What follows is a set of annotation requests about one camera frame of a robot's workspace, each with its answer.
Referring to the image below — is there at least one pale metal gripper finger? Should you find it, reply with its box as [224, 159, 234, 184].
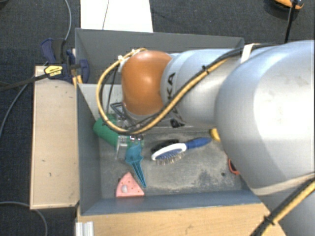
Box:
[121, 136, 129, 161]
[115, 136, 122, 160]

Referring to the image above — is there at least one teal toy carrot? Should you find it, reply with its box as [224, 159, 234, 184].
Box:
[125, 141, 148, 189]

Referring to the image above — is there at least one green cup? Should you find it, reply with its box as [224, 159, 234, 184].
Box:
[93, 118, 124, 148]

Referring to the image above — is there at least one pink wedge with dots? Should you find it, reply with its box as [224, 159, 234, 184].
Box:
[115, 172, 146, 198]

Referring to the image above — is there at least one blue and white brush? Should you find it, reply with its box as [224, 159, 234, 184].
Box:
[150, 137, 213, 166]

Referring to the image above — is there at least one pale wood board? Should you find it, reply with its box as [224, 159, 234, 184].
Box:
[29, 65, 81, 210]

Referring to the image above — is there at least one grey metal bin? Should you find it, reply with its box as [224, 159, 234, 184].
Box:
[74, 28, 262, 216]

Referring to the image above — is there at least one yellow banana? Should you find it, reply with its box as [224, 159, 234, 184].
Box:
[209, 128, 221, 143]

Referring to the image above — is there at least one orange ring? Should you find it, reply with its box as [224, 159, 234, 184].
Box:
[227, 158, 240, 177]

